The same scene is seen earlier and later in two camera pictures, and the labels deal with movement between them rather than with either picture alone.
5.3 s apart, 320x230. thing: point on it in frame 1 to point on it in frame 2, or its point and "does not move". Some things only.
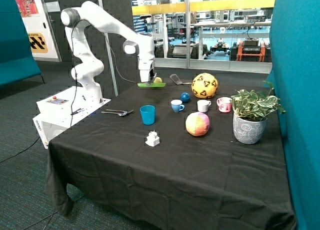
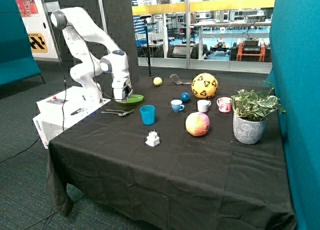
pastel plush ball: [197, 124] does not move
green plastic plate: [153, 84] to [132, 98]
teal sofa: [16, 61] does not move
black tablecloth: [166, 158] does not move
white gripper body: [145, 65] to [122, 88]
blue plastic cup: [148, 113] does not move
